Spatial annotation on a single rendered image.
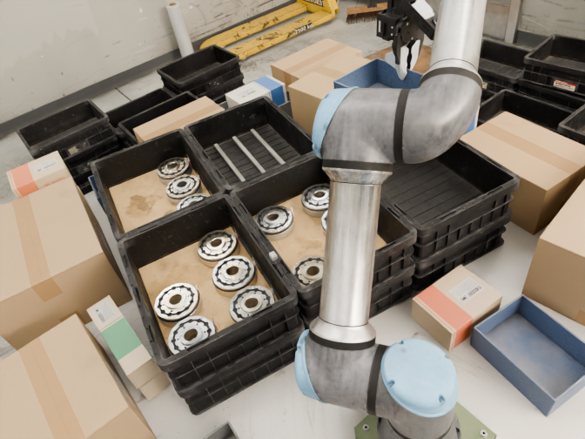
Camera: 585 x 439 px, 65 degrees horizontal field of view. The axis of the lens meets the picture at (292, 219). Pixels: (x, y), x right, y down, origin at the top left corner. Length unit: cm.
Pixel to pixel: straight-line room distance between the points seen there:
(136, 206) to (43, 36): 283
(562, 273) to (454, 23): 60
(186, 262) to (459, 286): 67
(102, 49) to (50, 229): 301
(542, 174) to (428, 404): 77
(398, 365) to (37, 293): 88
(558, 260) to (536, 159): 35
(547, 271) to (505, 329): 16
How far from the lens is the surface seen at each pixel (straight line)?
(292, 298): 94
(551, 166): 138
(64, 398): 108
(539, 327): 120
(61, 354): 115
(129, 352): 112
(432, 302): 112
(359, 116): 73
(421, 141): 72
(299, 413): 107
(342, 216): 75
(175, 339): 104
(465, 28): 83
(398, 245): 102
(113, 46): 431
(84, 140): 256
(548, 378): 115
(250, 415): 109
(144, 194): 149
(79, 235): 133
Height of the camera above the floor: 167
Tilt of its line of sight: 43 degrees down
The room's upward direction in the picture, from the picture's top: 11 degrees counter-clockwise
